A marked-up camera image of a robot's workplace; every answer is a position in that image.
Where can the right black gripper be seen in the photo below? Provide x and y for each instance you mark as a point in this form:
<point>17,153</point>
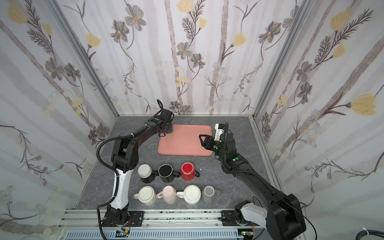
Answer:
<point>213,144</point>

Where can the red mug black handle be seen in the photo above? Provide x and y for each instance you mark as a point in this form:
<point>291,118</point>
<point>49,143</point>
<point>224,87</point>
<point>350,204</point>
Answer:
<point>189,172</point>

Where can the small grey mug white inside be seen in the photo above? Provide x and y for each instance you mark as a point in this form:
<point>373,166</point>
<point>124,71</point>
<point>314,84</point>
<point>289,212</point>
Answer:
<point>209,194</point>

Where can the tall grey mug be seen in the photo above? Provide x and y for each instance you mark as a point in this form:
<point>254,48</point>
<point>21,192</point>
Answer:
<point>169,128</point>

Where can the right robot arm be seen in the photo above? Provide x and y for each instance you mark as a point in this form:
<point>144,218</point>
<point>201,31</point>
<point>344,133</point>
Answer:
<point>280,214</point>

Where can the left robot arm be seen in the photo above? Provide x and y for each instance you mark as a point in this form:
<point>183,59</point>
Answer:
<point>125,158</point>

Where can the white ribbed mug upside down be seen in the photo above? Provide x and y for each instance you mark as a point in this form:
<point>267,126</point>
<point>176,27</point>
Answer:
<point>191,194</point>

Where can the black mug white base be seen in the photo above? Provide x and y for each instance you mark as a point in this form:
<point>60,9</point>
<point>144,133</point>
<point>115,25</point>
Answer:
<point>147,174</point>

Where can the pink mug upside down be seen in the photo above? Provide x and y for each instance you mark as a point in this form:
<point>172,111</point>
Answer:
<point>168,195</point>

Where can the cream mug upside down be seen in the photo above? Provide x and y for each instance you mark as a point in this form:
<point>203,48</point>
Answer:
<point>146,195</point>

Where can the pink plastic tray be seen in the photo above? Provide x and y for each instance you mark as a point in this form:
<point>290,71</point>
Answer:
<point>184,141</point>

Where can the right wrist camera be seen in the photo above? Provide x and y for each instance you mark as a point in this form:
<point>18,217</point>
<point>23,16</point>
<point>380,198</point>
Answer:
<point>219,128</point>

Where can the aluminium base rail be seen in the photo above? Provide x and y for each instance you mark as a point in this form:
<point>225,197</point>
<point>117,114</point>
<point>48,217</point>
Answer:
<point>158,219</point>

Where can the white vented cable duct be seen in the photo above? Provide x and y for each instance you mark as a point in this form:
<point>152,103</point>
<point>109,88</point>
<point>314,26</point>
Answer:
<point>177,234</point>

